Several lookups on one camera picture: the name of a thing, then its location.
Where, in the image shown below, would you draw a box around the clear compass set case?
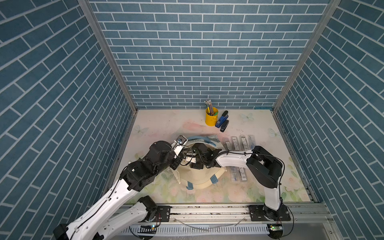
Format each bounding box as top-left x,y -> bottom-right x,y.
232,137 -> 241,152

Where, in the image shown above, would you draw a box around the blue stapler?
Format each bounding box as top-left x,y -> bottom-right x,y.
215,111 -> 229,128

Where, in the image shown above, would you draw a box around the cream canvas tote bag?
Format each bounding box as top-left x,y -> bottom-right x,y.
172,135 -> 227,190

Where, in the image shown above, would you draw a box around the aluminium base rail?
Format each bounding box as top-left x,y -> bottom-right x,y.
78,203 -> 343,240

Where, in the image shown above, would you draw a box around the pencils in cup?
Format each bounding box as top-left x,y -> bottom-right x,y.
205,100 -> 215,116

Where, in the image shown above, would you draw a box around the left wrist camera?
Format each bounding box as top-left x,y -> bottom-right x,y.
172,135 -> 188,157

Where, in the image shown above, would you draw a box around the yellow pencil cup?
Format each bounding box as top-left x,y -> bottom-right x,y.
205,107 -> 219,127

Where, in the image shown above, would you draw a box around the black stapler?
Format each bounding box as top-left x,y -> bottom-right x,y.
220,120 -> 229,132

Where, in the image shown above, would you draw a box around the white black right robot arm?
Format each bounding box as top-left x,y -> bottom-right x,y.
181,143 -> 292,222

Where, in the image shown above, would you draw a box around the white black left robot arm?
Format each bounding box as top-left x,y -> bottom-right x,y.
53,136 -> 188,240

